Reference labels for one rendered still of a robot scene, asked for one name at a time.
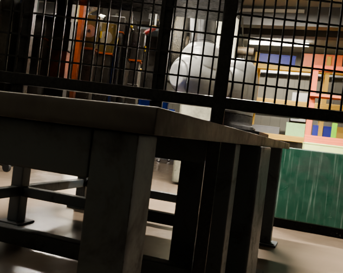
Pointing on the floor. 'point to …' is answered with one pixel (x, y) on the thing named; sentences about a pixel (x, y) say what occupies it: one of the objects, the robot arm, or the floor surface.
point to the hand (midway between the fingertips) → (153, 19)
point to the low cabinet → (316, 193)
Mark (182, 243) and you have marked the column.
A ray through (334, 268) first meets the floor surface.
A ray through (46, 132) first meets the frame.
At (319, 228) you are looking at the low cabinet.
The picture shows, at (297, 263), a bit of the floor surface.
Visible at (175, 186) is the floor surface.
